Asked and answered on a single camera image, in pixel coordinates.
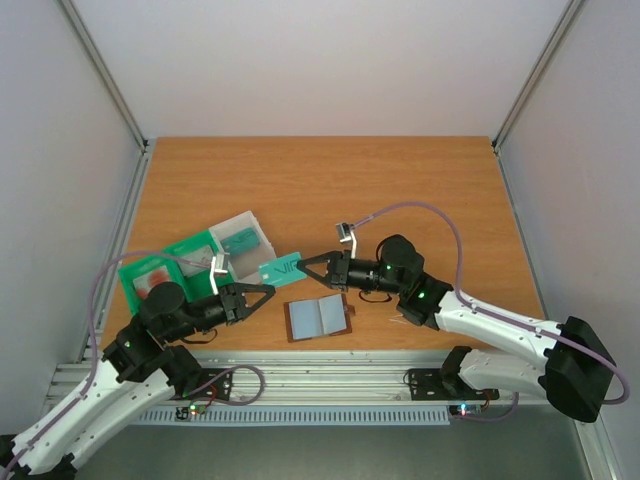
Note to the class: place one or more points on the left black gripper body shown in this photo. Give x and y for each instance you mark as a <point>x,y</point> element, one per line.
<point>231,303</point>

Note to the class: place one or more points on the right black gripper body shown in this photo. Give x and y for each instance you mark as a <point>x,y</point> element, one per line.
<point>338,270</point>

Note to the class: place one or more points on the brown leather card holder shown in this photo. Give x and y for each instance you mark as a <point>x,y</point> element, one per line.
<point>318,318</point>

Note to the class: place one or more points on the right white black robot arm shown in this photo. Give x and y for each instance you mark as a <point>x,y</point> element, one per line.
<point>565,363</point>

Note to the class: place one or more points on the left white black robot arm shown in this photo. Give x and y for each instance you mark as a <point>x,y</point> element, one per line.
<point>147,363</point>

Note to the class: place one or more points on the grey card in green tray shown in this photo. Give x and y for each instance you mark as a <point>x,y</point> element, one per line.
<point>198,261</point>

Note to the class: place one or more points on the teal card in white tray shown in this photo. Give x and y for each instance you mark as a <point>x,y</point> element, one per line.
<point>241,242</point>

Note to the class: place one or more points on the green plastic organizer tray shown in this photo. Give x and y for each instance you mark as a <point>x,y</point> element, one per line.
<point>195,287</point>

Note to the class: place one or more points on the white translucent tray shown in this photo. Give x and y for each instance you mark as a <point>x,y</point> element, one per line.
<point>244,268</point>

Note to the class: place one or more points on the left small circuit board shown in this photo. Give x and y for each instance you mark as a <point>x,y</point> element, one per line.
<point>187,413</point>

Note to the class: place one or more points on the small circuit board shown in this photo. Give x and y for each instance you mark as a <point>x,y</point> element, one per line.
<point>467,410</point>
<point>187,413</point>

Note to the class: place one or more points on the right small circuit board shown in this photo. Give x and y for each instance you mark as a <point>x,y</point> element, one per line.
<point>467,410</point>

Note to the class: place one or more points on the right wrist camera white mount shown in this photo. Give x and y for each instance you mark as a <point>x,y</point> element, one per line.
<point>347,235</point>

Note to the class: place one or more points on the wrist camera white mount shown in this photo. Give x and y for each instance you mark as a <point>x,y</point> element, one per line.
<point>218,272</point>
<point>347,235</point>

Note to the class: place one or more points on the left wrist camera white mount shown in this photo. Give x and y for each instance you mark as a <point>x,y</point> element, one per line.
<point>218,272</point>

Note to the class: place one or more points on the aluminium front rail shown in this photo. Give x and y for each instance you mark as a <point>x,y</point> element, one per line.
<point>329,377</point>

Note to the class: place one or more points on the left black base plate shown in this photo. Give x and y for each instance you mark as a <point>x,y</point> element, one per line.
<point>220,388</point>

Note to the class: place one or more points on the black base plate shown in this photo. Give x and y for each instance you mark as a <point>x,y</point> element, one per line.
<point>220,388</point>
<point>428,384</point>

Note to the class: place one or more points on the slotted grey cable duct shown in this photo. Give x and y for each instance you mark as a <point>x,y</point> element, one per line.
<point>294,416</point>

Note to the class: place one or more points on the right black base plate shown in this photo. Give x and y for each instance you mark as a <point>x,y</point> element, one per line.
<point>428,384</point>

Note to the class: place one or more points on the left aluminium frame post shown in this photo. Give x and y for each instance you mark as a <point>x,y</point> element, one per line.
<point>81,32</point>

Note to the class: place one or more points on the aluminium frame post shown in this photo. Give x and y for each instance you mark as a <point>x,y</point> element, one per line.
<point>81,32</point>
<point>551,47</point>

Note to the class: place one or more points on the right aluminium frame post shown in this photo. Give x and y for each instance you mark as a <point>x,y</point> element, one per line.
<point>551,47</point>

